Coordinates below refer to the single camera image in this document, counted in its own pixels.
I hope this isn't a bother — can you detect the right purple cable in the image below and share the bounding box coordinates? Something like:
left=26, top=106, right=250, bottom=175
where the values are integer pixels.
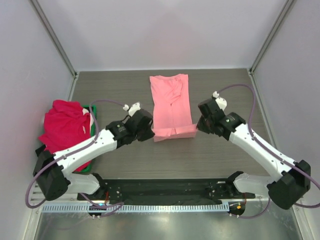
left=214, top=83, right=320, bottom=221

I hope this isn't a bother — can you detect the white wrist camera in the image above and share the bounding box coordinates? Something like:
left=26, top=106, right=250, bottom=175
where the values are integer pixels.
left=212, top=91, right=228, bottom=111
left=122, top=102, right=141, bottom=117

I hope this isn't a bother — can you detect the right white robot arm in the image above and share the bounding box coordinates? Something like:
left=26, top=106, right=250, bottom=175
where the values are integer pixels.
left=197, top=97, right=311, bottom=210

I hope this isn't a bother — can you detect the right aluminium frame post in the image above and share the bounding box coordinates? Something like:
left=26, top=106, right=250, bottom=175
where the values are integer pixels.
left=249, top=0, right=297, bottom=75

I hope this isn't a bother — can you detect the pink t shirt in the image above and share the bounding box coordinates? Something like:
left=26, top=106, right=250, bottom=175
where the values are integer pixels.
left=149, top=74, right=197, bottom=142

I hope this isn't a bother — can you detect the slotted cable duct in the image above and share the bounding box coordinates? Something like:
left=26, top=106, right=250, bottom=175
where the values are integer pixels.
left=42, top=202, right=230, bottom=214

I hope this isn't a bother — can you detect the left aluminium frame post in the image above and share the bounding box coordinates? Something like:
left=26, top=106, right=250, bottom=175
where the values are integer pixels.
left=29, top=0, right=77, bottom=79

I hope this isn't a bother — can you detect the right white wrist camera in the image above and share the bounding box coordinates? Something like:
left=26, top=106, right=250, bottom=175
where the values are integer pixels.
left=212, top=91, right=228, bottom=111

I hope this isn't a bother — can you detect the aluminium frame post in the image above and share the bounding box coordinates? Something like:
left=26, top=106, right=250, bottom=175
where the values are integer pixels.
left=29, top=0, right=77, bottom=79
left=249, top=0, right=297, bottom=75

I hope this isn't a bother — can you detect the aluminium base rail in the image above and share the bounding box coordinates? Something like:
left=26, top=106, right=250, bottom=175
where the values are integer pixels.
left=29, top=180, right=306, bottom=204

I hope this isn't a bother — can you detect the black garment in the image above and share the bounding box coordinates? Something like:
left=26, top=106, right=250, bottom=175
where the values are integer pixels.
left=35, top=144, right=46, bottom=158

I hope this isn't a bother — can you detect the purple cable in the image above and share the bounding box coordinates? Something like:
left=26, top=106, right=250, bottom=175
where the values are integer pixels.
left=214, top=83, right=320, bottom=221
left=25, top=99, right=127, bottom=217

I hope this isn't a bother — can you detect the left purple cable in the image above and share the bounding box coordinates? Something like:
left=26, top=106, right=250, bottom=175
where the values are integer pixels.
left=25, top=99, right=127, bottom=217

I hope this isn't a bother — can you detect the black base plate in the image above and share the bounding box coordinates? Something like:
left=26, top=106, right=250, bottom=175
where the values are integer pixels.
left=86, top=178, right=256, bottom=206

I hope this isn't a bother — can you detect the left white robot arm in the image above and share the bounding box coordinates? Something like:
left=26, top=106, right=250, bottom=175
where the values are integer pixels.
left=33, top=109, right=155, bottom=201

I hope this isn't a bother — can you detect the green plastic tray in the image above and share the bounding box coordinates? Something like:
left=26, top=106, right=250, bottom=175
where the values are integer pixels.
left=79, top=104, right=98, bottom=173

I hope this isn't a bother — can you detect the red t shirt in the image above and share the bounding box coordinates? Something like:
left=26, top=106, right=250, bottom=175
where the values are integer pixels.
left=37, top=99, right=96, bottom=173

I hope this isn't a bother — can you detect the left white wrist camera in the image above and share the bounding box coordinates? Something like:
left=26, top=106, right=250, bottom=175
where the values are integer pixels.
left=122, top=102, right=141, bottom=117

